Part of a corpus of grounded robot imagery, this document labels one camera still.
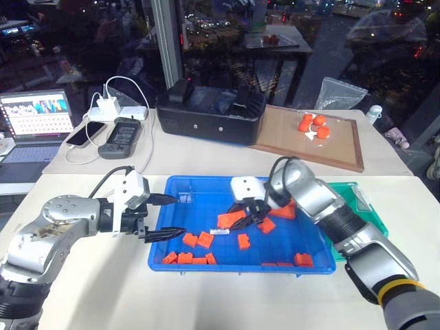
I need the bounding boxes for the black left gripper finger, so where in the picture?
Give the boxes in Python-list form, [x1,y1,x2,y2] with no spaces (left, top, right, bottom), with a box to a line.
[146,194,180,206]
[139,227,188,244]

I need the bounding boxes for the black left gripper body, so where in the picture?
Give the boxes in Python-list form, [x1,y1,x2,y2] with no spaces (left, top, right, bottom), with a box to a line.
[120,201,151,239]

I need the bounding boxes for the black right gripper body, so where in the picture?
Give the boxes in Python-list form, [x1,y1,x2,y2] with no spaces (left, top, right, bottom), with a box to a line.
[241,197,273,224]

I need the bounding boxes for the blue plastic bin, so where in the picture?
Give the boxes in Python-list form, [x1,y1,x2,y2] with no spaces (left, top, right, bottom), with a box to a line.
[147,176,337,275]

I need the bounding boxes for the green plastic bin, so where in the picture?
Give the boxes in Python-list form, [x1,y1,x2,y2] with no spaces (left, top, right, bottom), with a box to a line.
[322,181,391,263]

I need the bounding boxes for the wooden framed board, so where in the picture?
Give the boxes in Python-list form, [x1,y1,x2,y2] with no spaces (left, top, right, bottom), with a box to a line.
[246,104,366,174]

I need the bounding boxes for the black handheld controller device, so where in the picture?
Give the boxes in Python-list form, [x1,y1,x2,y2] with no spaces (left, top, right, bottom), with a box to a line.
[97,116,143,160]

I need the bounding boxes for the black equipment case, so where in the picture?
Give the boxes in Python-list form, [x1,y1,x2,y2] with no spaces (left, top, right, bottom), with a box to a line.
[155,78,269,146]

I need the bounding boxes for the white power strip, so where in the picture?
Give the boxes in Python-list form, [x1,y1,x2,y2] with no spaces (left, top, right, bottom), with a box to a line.
[89,105,149,122]

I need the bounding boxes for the smartphone with dark screen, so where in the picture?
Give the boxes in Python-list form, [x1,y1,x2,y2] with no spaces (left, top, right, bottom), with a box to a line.
[65,121,107,150]

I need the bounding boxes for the white charger plug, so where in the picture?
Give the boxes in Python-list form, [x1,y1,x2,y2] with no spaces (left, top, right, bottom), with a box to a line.
[96,97,120,115]

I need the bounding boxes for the open laptop computer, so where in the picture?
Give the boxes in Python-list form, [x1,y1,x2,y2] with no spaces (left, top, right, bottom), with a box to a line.
[0,89,75,185]

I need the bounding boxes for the clear plastic zip bag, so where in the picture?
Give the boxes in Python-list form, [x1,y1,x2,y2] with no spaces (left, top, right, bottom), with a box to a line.
[313,76,369,111]

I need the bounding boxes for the small white bottle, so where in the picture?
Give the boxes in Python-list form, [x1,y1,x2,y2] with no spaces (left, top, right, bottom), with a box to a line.
[364,105,384,126]

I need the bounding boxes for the pink soft object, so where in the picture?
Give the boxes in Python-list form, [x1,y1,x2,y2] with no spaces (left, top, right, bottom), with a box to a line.
[384,126,411,150]

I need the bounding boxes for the background table with tray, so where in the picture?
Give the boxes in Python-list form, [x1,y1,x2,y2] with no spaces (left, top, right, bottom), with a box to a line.
[239,23,314,56]

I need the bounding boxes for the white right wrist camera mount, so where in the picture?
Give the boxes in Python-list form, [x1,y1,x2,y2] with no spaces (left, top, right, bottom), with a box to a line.
[230,176,267,204]

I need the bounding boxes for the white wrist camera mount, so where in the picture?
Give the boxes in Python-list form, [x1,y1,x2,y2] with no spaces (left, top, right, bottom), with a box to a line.
[230,176,267,204]
[106,170,151,239]

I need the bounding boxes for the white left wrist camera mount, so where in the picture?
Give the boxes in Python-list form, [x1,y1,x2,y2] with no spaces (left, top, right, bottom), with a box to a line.
[106,170,151,239]

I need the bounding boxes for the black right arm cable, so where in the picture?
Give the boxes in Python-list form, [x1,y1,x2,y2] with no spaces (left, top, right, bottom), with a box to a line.
[267,156,300,208]

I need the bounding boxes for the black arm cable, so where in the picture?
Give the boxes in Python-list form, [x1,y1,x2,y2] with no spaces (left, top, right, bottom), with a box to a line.
[267,156,300,208]
[88,166,135,199]

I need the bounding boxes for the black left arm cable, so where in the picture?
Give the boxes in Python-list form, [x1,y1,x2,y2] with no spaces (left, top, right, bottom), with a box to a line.
[88,166,135,199]

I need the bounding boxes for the white charging cable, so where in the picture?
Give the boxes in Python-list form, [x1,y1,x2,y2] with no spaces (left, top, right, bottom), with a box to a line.
[104,76,155,175]
[66,91,106,166]

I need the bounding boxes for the aluminium profile post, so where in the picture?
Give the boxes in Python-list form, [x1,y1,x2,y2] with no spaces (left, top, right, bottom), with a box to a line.
[150,0,184,91]

